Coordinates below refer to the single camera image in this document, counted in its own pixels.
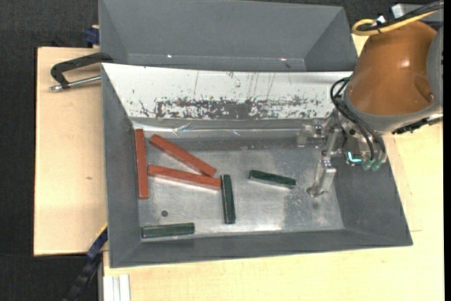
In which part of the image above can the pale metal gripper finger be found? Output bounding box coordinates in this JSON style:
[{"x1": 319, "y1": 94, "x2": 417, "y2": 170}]
[
  {"x1": 307, "y1": 155, "x2": 338, "y2": 197},
  {"x1": 295, "y1": 122, "x2": 325, "y2": 147}
]

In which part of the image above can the dark green flat block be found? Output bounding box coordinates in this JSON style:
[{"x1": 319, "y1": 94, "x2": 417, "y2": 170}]
[
  {"x1": 140, "y1": 221, "x2": 196, "y2": 240},
  {"x1": 247, "y1": 169, "x2": 297, "y2": 190},
  {"x1": 219, "y1": 173, "x2": 237, "y2": 226}
]

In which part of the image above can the red-brown flat block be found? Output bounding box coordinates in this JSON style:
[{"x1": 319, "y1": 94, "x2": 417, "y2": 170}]
[
  {"x1": 134, "y1": 128, "x2": 150, "y2": 200},
  {"x1": 148, "y1": 133, "x2": 218, "y2": 178},
  {"x1": 147, "y1": 164, "x2": 223, "y2": 192}
]

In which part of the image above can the grey metal bin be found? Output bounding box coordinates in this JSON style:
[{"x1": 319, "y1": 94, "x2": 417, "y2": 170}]
[{"x1": 97, "y1": 0, "x2": 414, "y2": 269}]

